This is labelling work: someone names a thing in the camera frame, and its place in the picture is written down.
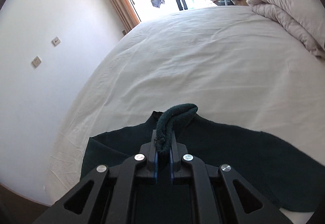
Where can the white bed sheet mattress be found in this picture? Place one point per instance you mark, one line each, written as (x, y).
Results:
(239, 68)

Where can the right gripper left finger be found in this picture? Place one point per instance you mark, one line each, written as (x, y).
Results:
(149, 169)

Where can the dark green knit garment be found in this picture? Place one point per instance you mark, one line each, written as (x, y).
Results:
(287, 177)

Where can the wall socket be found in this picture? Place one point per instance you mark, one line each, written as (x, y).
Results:
(56, 41)
(36, 62)

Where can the upper wall socket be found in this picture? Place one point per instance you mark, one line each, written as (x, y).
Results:
(56, 41)

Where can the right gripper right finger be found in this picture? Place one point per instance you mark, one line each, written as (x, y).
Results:
(177, 171)

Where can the beige folded duvet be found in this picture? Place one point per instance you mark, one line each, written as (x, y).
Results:
(303, 19)

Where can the lower wall socket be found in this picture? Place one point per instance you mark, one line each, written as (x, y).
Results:
(36, 62)

